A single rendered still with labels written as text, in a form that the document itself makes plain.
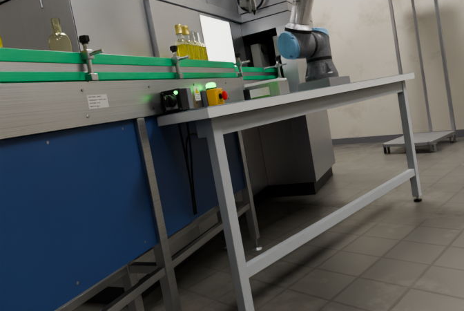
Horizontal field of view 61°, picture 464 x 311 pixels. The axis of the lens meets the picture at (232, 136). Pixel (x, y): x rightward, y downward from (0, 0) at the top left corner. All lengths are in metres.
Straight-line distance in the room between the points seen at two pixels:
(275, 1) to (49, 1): 1.68
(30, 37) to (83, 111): 0.75
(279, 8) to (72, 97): 2.06
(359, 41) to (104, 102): 4.27
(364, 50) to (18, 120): 4.52
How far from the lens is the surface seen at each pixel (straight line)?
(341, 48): 5.32
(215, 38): 2.56
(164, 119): 1.40
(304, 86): 1.83
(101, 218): 1.21
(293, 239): 1.58
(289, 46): 1.73
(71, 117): 1.13
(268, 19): 2.98
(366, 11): 5.18
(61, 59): 1.18
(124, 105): 1.29
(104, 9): 1.82
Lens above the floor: 0.74
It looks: 4 degrees down
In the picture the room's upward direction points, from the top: 10 degrees counter-clockwise
